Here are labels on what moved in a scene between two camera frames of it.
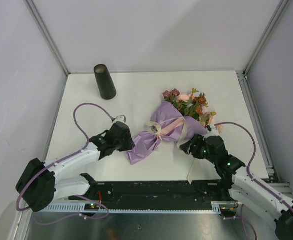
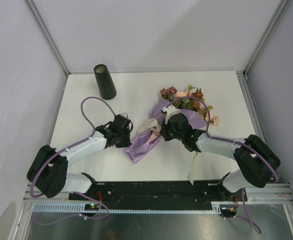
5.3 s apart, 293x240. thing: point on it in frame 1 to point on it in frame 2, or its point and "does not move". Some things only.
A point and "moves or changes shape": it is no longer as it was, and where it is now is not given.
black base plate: (156, 192) does not move
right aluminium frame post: (281, 6) does not move
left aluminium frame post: (48, 34) does not move
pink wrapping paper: (169, 127) moves or changes shape
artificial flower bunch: (195, 105) moves or changes shape
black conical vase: (107, 87) does not move
